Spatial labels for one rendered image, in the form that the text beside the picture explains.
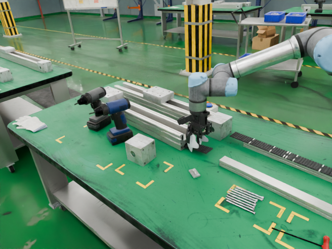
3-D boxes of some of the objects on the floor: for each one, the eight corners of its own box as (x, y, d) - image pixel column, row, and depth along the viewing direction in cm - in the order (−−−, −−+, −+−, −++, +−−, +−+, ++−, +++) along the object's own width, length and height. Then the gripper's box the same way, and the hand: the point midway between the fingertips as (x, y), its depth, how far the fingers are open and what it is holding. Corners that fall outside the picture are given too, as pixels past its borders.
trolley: (301, 76, 417) (315, 6, 368) (297, 88, 376) (312, 12, 327) (236, 70, 464) (240, 7, 415) (227, 80, 423) (230, 12, 374)
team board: (68, 51, 677) (47, -39, 582) (80, 46, 717) (62, -38, 622) (120, 53, 625) (105, -45, 530) (130, 48, 665) (118, -44, 571)
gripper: (197, 117, 106) (197, 160, 117) (216, 107, 114) (214, 148, 124) (182, 111, 112) (183, 152, 122) (200, 102, 119) (200, 142, 129)
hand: (194, 146), depth 124 cm, fingers closed on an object, 5 cm apart
